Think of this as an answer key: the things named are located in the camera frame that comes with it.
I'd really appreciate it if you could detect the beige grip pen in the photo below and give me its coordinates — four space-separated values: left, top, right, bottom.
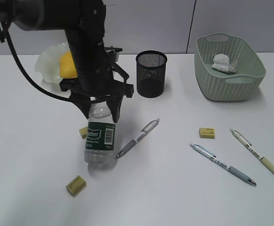
229 128 274 174

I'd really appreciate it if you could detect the black mesh pen holder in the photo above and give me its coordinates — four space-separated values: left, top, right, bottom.
135 50 167 98

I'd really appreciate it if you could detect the clear water bottle green label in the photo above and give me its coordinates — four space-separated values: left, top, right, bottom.
84 102 116 170

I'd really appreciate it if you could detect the white waste paper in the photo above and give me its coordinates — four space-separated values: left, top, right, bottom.
212 54 238 73

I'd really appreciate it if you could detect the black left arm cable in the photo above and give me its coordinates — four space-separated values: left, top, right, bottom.
0 21 73 102

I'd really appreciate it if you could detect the yellow eraser front left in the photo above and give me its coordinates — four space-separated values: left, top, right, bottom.
66 175 86 197

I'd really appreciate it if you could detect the green wavy glass plate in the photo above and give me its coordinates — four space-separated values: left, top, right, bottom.
34 42 70 85

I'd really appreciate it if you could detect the grey grip pen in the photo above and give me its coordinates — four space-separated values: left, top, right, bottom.
116 118 161 159

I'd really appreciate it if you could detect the green plastic woven basket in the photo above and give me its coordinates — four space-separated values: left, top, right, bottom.
194 33 266 102

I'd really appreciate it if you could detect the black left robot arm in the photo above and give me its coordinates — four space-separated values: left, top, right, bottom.
0 0 134 122

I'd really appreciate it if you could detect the yellow eraser behind bottle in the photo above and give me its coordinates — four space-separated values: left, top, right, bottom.
79 127 88 139

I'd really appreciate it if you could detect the blue grip pen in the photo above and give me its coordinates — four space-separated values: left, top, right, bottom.
189 143 257 186

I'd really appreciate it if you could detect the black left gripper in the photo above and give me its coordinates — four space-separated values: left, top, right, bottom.
59 62 134 122

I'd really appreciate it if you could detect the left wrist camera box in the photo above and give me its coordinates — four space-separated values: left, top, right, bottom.
104 46 123 62

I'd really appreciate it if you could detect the yellow eraser right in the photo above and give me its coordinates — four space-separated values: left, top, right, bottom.
199 128 215 139

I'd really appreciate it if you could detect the yellow mango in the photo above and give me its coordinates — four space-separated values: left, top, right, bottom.
59 51 78 79

